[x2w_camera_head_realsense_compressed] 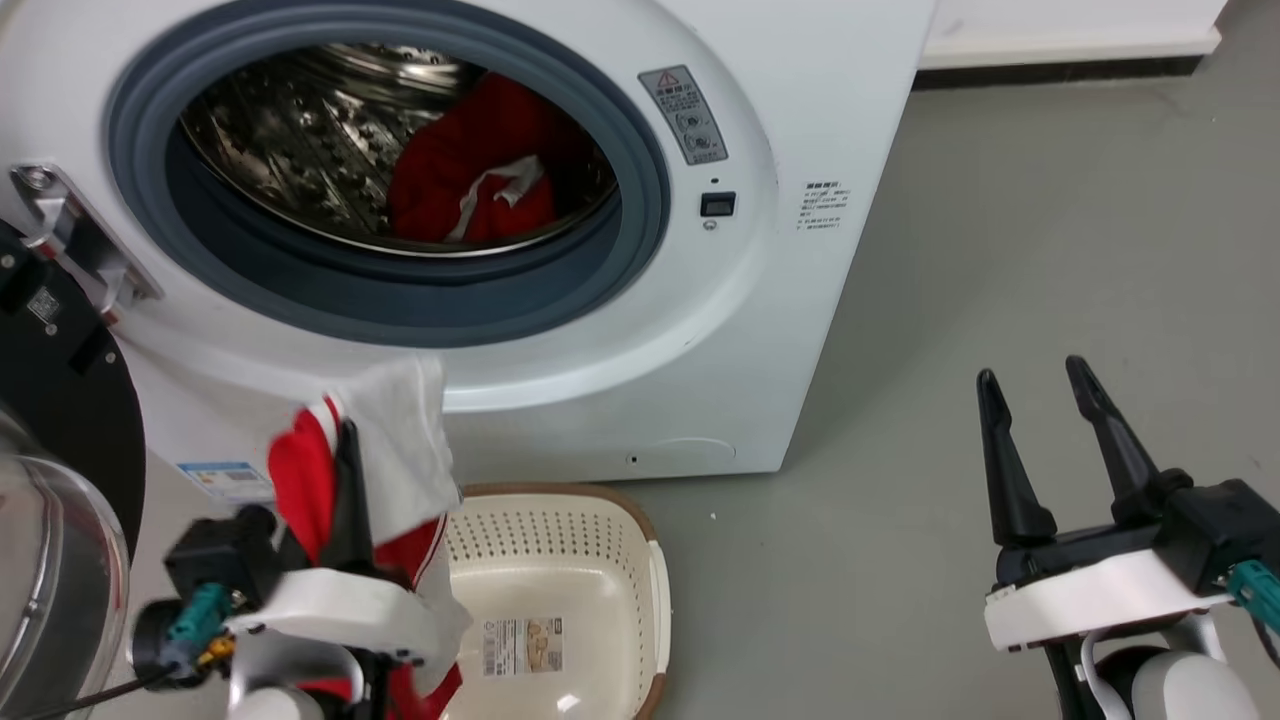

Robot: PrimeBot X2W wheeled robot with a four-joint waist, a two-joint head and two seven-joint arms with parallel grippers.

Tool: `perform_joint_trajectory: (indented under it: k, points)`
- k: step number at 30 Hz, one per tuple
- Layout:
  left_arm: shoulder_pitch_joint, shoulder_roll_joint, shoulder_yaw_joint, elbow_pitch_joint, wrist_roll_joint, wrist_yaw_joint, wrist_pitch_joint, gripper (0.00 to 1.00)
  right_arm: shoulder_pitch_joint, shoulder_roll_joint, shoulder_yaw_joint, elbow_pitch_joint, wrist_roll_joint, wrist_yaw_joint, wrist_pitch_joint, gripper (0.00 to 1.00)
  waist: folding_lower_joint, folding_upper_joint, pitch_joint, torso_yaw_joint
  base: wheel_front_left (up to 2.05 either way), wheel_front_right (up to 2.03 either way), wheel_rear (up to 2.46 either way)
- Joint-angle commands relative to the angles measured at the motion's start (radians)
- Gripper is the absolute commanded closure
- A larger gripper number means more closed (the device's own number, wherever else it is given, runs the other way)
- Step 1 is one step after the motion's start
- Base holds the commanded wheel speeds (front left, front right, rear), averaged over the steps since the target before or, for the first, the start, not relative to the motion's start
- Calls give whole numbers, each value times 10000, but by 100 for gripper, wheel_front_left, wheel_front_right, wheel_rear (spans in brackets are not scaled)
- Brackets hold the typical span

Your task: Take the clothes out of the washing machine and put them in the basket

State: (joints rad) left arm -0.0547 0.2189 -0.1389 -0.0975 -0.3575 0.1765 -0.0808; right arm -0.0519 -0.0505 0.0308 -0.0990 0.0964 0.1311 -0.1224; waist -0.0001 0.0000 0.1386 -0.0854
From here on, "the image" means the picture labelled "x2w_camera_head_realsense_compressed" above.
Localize grey rubber door gasket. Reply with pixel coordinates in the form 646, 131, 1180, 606
104, 0, 672, 350

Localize cream perforated laundry basket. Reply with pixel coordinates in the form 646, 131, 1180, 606
438, 483, 673, 720

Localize metal door hinge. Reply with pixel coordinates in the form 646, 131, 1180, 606
9, 163, 166, 327

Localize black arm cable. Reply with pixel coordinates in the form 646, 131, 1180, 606
1252, 598, 1280, 673
25, 668, 176, 720

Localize red and white garment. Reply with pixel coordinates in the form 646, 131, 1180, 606
265, 355, 474, 720

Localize grey warning sticker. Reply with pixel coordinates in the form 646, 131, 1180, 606
638, 65, 730, 167

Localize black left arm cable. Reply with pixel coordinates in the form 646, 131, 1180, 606
25, 668, 176, 720

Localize black glass washer door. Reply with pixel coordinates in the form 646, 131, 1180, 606
0, 215, 149, 720

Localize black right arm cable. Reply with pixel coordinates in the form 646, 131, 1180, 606
1252, 598, 1280, 673

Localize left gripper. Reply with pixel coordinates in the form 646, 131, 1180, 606
224, 419, 448, 668

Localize red garment with white strip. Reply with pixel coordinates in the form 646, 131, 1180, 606
387, 72, 613, 247

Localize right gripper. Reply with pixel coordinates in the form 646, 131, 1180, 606
976, 354, 1237, 654

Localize stainless steel washer drum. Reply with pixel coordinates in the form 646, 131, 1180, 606
179, 42, 621, 258

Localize white front-load washing machine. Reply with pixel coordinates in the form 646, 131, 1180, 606
0, 0, 941, 523

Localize white baseboard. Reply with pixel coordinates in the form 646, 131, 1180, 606
917, 0, 1227, 72

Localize paper label in basket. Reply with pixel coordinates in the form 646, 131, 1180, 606
482, 616, 565, 679

